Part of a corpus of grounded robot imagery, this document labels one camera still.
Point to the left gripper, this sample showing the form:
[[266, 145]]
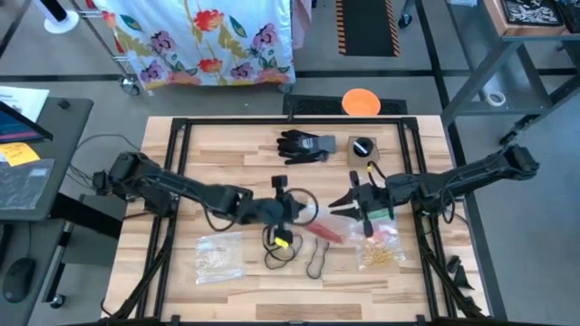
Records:
[[272, 210]]

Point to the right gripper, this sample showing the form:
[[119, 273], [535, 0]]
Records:
[[371, 199]]

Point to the green rubber band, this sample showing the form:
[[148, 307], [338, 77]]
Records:
[[389, 213], [376, 216], [383, 215]]

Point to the pile of coloured rubber bands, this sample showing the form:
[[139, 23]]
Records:
[[376, 258]]

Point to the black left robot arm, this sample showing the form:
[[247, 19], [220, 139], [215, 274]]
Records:
[[158, 181]]

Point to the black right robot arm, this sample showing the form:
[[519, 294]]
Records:
[[453, 181]]

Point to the small cardboard box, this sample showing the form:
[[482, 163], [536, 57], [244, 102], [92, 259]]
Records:
[[353, 162]]

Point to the black work glove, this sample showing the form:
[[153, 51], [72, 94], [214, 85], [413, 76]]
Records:
[[296, 134], [308, 147]]

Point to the pile of clear plastic bags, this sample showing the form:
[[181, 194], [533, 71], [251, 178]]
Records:
[[219, 258]]

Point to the black grate floor mat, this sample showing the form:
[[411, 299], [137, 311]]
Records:
[[317, 106]]

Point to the orange disc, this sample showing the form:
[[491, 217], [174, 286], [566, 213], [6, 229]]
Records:
[[361, 102]]

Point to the black plastic wedge piece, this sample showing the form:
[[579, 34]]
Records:
[[454, 265], [462, 280], [471, 308]]

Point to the white tape roll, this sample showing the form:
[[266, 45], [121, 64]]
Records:
[[489, 98]]

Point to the black hazard-striped floor mat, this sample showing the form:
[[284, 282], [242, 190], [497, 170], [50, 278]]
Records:
[[367, 27]]

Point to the pink cloth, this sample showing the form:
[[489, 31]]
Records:
[[301, 18]]

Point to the floral print cloth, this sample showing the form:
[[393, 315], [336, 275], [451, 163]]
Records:
[[204, 41]]

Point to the black power adapter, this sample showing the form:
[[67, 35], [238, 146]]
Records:
[[100, 181]]

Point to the wood-topped grey workbench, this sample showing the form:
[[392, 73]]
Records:
[[530, 45]]

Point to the black office desk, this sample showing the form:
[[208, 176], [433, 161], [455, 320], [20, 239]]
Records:
[[68, 136]]

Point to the black round desk knob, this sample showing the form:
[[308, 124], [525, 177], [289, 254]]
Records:
[[64, 104]]

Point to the black parts tray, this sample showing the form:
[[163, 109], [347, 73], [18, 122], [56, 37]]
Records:
[[532, 11], [572, 13]]

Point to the grey plastic sleeve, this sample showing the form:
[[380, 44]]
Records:
[[22, 185]]

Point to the yellow sticky note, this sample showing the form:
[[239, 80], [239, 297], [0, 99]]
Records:
[[18, 154]]

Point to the black computer mouse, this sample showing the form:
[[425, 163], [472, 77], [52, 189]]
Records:
[[18, 276]]

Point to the black computer monitor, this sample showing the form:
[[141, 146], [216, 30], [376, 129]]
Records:
[[18, 129]]

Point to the white paper sheet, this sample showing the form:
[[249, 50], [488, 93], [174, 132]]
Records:
[[27, 97]]

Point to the black pole white base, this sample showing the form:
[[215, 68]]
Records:
[[61, 25]]

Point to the black aluminium table frame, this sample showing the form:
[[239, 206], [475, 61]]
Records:
[[294, 121]]

